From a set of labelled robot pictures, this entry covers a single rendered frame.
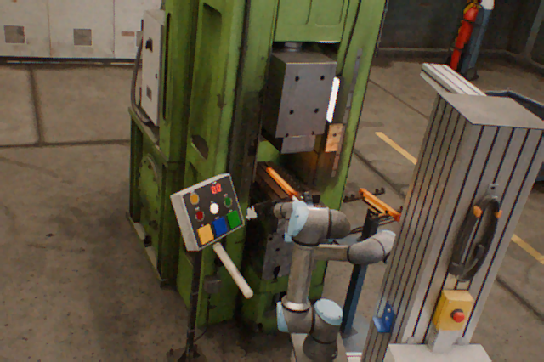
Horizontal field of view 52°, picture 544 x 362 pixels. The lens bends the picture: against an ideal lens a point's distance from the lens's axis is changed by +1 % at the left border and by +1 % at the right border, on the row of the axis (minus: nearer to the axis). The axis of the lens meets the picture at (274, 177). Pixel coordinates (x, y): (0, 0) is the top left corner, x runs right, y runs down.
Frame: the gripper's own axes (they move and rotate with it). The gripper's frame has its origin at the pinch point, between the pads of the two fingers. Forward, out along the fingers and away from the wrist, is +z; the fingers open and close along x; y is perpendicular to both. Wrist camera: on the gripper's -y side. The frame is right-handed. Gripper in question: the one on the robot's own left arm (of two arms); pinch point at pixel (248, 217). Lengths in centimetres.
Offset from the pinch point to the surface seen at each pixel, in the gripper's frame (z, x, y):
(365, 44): -35, -88, 66
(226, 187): 11.2, -2.1, 16.3
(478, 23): 137, -765, 63
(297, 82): -22, -38, 57
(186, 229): 14.8, 27.1, 5.0
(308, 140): -10, -50, 25
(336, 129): -10, -78, 25
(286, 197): 10.1, -42.4, -3.0
